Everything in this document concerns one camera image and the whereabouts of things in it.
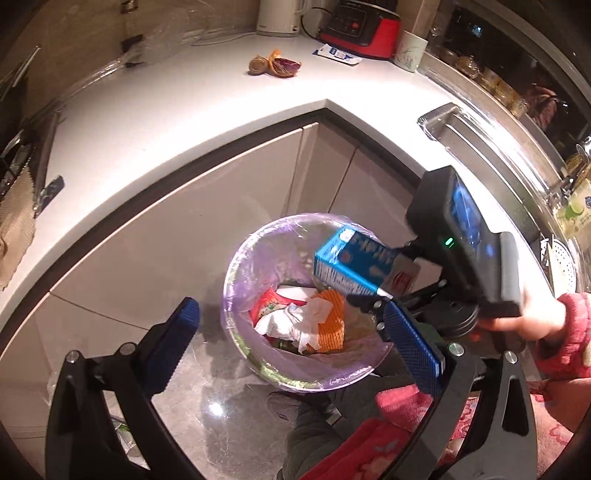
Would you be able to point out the person's right hand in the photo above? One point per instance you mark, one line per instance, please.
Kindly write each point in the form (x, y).
(535, 323)

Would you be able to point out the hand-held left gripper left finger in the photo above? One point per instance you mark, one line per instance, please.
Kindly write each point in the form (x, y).
(173, 341)

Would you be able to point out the blue and white sachet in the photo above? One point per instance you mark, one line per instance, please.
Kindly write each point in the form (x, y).
(337, 54)

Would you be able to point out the clear plastic bag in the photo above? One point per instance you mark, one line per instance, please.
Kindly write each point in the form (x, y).
(164, 39)

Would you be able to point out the orange fruit peel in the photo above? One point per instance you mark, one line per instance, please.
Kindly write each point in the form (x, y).
(285, 65)

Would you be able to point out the white patterned cup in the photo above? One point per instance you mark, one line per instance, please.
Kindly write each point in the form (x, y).
(410, 50)

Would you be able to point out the stainless steel sink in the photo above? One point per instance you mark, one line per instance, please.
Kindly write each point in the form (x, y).
(489, 175)

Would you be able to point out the black gas stove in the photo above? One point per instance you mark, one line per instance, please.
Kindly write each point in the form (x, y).
(23, 143)

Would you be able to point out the white electric kettle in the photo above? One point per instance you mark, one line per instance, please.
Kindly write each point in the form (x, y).
(279, 17)

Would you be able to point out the blue and white milk carton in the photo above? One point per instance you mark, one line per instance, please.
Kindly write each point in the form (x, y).
(355, 265)

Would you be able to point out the grey kitchen cabinet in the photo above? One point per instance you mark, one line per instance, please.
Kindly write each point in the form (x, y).
(207, 207)

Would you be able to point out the red and black blender base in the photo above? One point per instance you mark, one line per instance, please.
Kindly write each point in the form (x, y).
(362, 25)

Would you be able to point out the brown nut shell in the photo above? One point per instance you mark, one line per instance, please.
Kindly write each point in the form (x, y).
(258, 64)

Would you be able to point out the white tissue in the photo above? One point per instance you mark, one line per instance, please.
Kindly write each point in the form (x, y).
(295, 323)

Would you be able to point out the white colander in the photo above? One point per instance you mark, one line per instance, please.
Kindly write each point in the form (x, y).
(561, 265)

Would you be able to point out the glass bottle with black cap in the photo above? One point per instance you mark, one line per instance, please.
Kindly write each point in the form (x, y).
(131, 37)

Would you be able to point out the person's pink patterned robe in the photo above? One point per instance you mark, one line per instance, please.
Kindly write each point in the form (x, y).
(415, 429)

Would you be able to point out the row of glass jars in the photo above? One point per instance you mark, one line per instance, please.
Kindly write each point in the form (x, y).
(498, 85)

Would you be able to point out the green dish soap bottle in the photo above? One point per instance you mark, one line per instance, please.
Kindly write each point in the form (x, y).
(575, 207)

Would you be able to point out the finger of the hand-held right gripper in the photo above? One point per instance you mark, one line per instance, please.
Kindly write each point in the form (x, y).
(408, 251)
(367, 303)

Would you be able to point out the trash bin with purple bag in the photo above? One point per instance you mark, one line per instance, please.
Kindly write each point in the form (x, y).
(258, 258)

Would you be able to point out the red snack packet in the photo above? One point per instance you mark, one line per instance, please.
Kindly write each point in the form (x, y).
(270, 307)

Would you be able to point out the beige dish cloth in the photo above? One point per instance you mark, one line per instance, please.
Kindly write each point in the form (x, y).
(16, 226)

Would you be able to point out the orange snack bag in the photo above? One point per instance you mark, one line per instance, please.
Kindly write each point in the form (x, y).
(333, 323)

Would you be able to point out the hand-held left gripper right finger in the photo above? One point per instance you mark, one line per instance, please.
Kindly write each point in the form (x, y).
(411, 346)

